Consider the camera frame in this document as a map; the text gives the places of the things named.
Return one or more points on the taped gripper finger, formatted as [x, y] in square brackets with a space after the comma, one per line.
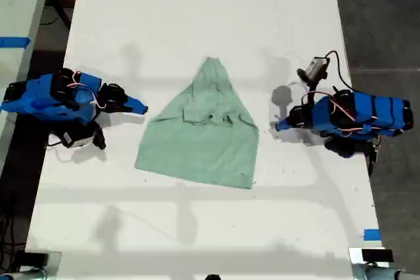
[137, 107]
[283, 126]

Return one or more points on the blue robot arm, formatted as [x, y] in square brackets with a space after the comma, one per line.
[39, 96]
[361, 112]

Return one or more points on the black arm base clamp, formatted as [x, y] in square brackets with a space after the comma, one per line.
[373, 155]

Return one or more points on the pale green T-shirt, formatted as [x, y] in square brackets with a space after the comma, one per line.
[203, 142]

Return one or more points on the long blue tape strip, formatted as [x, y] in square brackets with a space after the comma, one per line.
[13, 42]

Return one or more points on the white side table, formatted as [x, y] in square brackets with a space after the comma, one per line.
[19, 4]

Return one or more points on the short blue tape strip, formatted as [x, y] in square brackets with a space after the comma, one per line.
[372, 234]

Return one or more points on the small black box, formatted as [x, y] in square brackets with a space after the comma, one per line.
[377, 254]
[33, 257]

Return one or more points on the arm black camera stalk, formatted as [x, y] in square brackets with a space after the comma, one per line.
[313, 87]
[99, 137]

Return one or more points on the arm grey camera box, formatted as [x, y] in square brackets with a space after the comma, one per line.
[315, 67]

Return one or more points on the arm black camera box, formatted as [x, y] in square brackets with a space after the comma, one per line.
[77, 137]

